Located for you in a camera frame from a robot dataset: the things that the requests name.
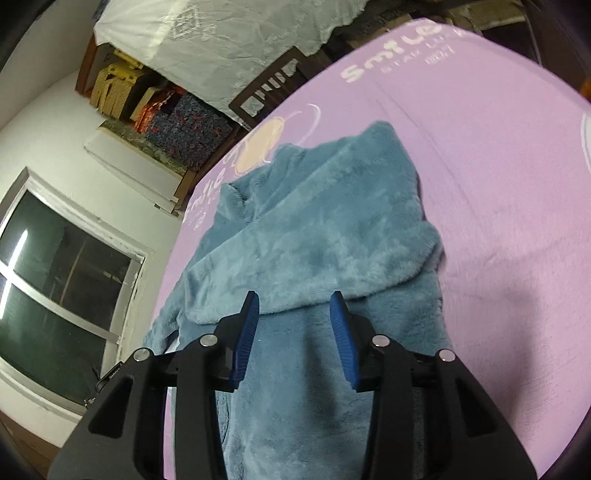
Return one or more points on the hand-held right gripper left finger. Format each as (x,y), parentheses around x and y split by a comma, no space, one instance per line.
(244,332)

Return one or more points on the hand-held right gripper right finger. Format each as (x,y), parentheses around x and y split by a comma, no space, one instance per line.
(344,341)

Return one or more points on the blue fleece garment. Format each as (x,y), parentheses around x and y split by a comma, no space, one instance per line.
(300,230)

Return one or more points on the white framed window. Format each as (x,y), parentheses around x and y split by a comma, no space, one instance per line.
(55,277)

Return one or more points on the white board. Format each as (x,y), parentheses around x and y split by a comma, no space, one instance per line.
(134,166)

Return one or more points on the purple printed bed sheet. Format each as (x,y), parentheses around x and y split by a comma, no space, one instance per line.
(485,184)

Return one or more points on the stack of dark patterned boxes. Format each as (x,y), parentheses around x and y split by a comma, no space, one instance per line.
(194,120)

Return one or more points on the dark wooden chair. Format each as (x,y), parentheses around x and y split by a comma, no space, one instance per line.
(310,69)

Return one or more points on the yellow cardboard boxes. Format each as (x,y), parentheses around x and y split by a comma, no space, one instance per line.
(115,87)

